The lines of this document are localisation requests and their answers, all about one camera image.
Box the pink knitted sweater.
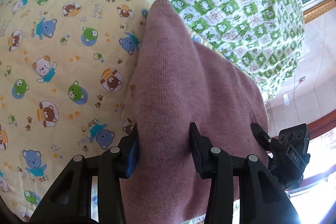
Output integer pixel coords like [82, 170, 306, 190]
[121, 0, 268, 223]

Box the yellow cartoon bear quilt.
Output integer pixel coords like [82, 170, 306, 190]
[1, 0, 153, 223]

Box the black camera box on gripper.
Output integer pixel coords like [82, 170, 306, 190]
[278, 123, 310, 155]

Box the white charger with cable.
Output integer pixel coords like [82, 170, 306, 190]
[266, 81, 302, 110]

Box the red wooden window frame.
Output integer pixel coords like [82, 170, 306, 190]
[273, 109, 336, 140]

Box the white wall socket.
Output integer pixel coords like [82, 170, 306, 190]
[298, 76, 305, 83]

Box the gold picture frame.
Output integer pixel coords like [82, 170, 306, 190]
[302, 0, 336, 24]

